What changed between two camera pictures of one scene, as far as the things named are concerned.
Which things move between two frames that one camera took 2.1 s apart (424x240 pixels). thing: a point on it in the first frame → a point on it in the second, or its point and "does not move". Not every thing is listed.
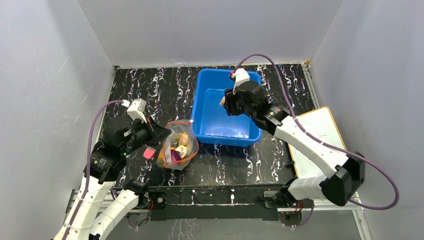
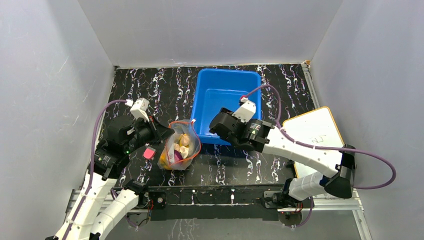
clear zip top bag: [180, 147] does not move
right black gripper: [234, 103] → [220, 124]
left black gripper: [157, 133] does not move
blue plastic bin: [209, 122] does not move
